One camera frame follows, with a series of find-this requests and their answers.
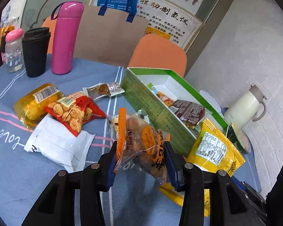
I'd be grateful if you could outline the brown paper bag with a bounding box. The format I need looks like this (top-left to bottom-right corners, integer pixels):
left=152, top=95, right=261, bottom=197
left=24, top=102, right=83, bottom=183
left=73, top=5, right=149, bottom=67

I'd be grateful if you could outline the left orange chair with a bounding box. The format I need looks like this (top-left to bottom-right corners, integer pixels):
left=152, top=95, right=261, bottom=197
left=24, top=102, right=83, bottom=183
left=42, top=16, right=56, bottom=54

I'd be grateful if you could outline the green instant noodle bowl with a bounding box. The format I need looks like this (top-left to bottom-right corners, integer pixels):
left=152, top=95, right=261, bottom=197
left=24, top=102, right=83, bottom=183
left=227, top=122, right=251, bottom=154

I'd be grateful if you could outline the right orange chair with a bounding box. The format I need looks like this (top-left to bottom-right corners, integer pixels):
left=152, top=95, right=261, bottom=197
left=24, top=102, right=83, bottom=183
left=128, top=34, right=187, bottom=77

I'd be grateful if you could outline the pink thermos bottle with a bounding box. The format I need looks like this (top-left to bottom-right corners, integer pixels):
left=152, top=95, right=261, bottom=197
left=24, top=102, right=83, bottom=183
left=51, top=2, right=84, bottom=75

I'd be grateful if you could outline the blue patterned tablecloth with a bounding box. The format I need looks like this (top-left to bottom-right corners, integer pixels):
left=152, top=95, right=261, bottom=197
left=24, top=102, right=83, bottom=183
left=0, top=59, right=181, bottom=225

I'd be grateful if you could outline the black coffee cup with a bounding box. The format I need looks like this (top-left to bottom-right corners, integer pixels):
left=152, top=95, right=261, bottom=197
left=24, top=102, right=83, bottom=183
left=22, top=27, right=51, bottom=78

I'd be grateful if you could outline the green cardboard box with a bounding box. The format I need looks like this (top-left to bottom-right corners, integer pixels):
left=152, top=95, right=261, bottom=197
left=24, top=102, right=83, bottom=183
left=121, top=67, right=228, bottom=157

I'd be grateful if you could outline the orange chair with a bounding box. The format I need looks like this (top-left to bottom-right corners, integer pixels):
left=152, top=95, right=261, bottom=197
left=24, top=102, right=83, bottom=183
left=42, top=16, right=56, bottom=54
left=128, top=34, right=187, bottom=77

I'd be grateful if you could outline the clear bottle pink lid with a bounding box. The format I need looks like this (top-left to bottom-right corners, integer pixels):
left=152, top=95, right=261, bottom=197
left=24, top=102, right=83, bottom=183
left=5, top=29, right=24, bottom=73

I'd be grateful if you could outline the red fried snack packet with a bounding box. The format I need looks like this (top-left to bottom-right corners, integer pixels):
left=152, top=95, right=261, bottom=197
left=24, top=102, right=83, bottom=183
left=44, top=91, right=106, bottom=137

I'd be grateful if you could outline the green blue snack packet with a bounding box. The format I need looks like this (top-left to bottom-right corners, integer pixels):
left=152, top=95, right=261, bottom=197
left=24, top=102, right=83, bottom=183
left=147, top=83, right=158, bottom=95

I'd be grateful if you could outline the white snack packet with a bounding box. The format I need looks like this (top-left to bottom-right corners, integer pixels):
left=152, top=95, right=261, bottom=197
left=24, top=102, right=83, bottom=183
left=24, top=114, right=95, bottom=173

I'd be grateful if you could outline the yellow snack bag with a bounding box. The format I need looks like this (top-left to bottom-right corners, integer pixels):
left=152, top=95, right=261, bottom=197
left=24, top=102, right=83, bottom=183
left=158, top=118, right=246, bottom=217

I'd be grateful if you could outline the white wall poster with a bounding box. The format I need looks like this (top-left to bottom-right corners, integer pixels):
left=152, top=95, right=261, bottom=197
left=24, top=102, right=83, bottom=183
left=88, top=0, right=203, bottom=51

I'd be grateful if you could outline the white round lid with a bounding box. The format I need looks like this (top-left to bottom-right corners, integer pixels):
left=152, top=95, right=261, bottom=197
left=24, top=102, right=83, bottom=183
left=199, top=90, right=221, bottom=113

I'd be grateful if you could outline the small brown jerky packet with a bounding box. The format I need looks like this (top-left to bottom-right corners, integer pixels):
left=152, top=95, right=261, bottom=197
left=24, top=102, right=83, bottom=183
left=83, top=82, right=125, bottom=101

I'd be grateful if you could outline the orange clear bun packet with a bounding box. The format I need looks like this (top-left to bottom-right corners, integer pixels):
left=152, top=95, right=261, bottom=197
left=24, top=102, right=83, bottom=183
left=112, top=108, right=171, bottom=185

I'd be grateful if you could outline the brown dark snack packet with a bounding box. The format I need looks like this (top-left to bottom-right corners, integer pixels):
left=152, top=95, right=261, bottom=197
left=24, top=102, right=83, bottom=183
left=170, top=99, right=205, bottom=126

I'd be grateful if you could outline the yellow corn snack packet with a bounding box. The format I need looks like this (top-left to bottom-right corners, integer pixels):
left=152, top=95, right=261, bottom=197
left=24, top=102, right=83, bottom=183
left=13, top=83, right=64, bottom=130

